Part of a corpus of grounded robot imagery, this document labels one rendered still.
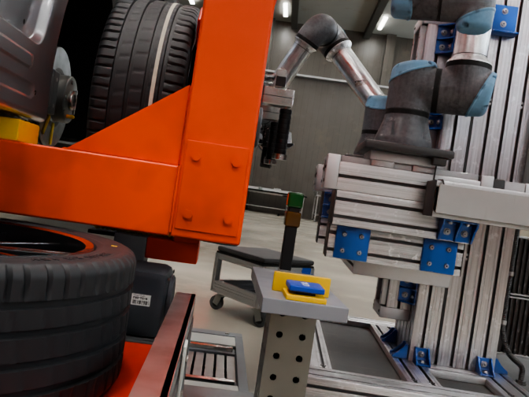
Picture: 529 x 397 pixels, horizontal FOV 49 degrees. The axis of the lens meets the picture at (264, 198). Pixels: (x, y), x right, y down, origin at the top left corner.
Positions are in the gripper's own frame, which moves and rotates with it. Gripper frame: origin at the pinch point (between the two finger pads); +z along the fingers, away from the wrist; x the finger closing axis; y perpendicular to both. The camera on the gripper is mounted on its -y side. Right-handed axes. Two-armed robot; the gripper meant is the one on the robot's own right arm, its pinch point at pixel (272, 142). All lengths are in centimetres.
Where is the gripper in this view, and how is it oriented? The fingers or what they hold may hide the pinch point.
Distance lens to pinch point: 207.6
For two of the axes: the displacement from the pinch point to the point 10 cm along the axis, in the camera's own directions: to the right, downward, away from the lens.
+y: 1.7, -9.9, -0.2
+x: 9.8, 1.6, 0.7
